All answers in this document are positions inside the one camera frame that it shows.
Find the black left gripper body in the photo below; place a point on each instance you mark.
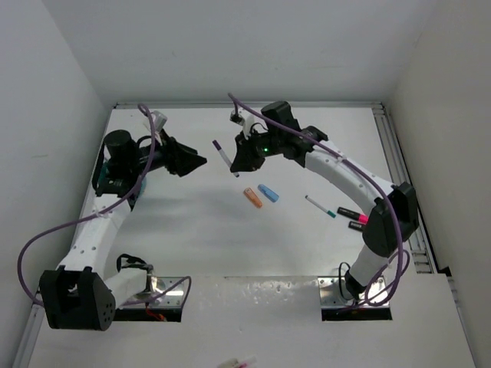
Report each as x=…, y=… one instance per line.
x=159, y=150

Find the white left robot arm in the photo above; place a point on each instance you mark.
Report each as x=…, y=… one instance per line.
x=76, y=295

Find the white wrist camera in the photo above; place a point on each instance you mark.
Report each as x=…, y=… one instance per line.
x=159, y=120
x=245, y=119

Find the yellow black highlighter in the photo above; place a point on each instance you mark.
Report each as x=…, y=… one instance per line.
x=357, y=226

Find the purple capped white marker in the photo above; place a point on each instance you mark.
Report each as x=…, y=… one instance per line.
x=224, y=157

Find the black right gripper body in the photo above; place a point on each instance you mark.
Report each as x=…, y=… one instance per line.
x=265, y=145

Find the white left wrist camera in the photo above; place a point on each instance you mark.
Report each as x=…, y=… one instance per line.
x=159, y=120

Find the pink white object at edge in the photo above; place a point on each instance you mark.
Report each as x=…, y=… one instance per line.
x=235, y=363

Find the green capped white marker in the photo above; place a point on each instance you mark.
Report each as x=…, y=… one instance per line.
x=321, y=207

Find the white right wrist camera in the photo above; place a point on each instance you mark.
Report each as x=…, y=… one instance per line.
x=245, y=119

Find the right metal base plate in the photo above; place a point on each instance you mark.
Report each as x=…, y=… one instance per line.
x=334, y=295

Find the pink black highlighter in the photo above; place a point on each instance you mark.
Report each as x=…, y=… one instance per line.
x=353, y=215

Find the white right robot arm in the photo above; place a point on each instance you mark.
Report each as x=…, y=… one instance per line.
x=391, y=209

